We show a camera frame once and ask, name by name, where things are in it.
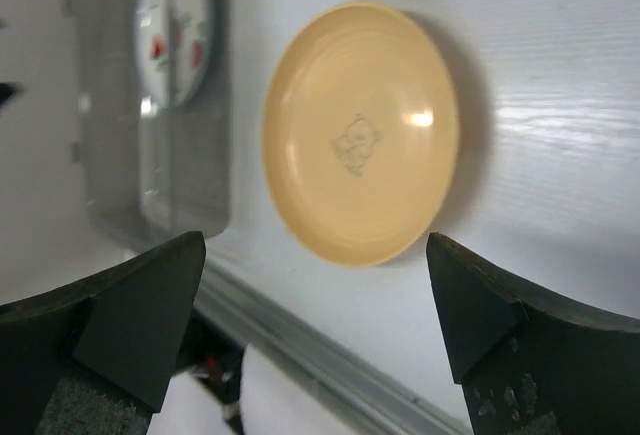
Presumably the aluminium front rail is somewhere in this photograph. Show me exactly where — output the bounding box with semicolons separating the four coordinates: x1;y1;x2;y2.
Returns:
195;260;472;434

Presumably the white watermelon pattern plate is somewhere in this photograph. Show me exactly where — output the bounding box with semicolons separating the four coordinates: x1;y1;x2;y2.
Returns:
134;0;215;114

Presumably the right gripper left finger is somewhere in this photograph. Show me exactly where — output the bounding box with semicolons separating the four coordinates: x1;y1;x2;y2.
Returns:
1;231;206;434

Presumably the white foil-edged board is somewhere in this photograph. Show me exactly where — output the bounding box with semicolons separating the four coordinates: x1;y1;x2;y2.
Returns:
149;346;290;434

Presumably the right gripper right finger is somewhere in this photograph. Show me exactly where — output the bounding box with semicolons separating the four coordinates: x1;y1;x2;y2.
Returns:
426;233;639;434

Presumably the clear plastic bin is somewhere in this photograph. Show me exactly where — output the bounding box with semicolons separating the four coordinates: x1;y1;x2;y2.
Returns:
72;0;231;251

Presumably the yellow bear plastic plate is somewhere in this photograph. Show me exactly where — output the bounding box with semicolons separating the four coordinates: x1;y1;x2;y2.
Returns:
262;2;461;267

